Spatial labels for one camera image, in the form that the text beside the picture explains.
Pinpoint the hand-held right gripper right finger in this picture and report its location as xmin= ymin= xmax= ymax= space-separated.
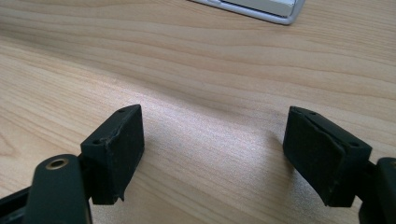
xmin=282 ymin=105 xmax=374 ymax=208

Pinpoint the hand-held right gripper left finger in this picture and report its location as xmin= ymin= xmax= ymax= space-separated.
xmin=79 ymin=104 xmax=146 ymax=206

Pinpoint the white flat device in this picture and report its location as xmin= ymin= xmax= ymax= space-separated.
xmin=188 ymin=0 xmax=306 ymax=26

